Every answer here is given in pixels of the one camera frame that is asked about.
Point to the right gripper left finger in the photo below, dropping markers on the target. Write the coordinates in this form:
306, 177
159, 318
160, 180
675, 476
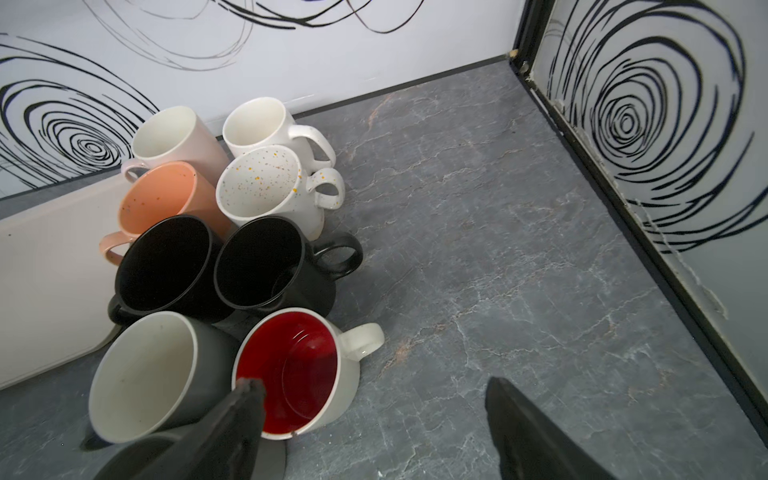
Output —
225, 444

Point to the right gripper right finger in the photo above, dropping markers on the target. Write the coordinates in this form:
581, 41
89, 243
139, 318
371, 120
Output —
530, 445

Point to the light grey mug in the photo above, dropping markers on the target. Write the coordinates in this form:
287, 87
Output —
166, 370

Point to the wide cream white mug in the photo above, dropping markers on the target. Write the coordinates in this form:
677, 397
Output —
310, 369

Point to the black mug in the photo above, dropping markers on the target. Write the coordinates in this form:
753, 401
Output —
268, 265

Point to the cream and orange mug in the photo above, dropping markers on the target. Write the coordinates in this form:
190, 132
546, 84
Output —
171, 189

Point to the cream speckled mug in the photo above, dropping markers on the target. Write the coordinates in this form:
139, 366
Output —
272, 181

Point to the pink mug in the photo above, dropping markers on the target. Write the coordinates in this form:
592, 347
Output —
175, 134

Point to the large white mug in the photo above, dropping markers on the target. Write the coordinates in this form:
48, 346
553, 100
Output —
266, 121

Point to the tall dark grey mug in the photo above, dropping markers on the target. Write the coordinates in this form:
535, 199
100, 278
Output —
136, 456

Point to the beige serving tray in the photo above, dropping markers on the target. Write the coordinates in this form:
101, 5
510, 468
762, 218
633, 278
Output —
55, 283

